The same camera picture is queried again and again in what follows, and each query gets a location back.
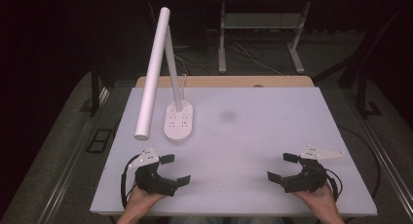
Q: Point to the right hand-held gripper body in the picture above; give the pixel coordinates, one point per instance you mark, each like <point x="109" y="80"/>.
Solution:
<point x="310" y="180"/>

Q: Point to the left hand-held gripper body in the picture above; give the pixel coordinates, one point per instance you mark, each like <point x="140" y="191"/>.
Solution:
<point x="152" y="181"/>

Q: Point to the grey metal desk frame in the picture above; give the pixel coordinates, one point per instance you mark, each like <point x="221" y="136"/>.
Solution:
<point x="222" y="45"/>

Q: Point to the wooden table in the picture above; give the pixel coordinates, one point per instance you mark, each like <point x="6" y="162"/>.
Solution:
<point x="227" y="81"/>

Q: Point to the black floor frame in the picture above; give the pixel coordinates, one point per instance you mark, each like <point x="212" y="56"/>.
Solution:
<point x="99" y="140"/>

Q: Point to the person's left hand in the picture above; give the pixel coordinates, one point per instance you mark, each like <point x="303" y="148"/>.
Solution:
<point x="139" y="200"/>

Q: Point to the white desk lamp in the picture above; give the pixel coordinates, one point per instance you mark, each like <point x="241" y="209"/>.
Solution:
<point x="152" y="74"/>

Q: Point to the white table board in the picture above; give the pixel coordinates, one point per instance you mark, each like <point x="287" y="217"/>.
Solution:
<point x="246" y="136"/>

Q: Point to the person's right hand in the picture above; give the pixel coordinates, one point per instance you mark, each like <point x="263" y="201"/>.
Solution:
<point x="321" y="199"/>

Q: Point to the black metal stand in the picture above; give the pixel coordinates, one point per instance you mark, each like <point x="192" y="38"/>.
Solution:
<point x="360" y="65"/>
<point x="94" y="87"/>

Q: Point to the metal floor rail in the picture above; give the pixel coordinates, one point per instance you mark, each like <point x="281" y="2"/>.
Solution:
<point x="71" y="165"/>
<point x="386" y="165"/>

